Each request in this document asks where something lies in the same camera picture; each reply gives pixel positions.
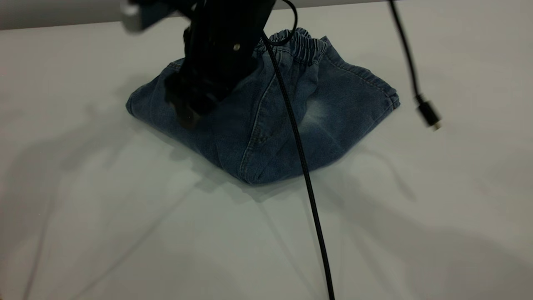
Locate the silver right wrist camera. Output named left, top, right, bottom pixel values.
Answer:
left=120, top=0, right=182, bottom=33

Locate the black cable with usb plug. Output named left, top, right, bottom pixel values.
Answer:
left=388, top=0, right=443, bottom=130

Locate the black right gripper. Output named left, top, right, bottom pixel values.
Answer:
left=164, top=24, right=269, bottom=129

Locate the blue denim jeans basketball print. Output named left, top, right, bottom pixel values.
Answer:
left=125, top=27, right=401, bottom=186

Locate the black braided cable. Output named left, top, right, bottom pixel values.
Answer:
left=260, top=0, right=336, bottom=300

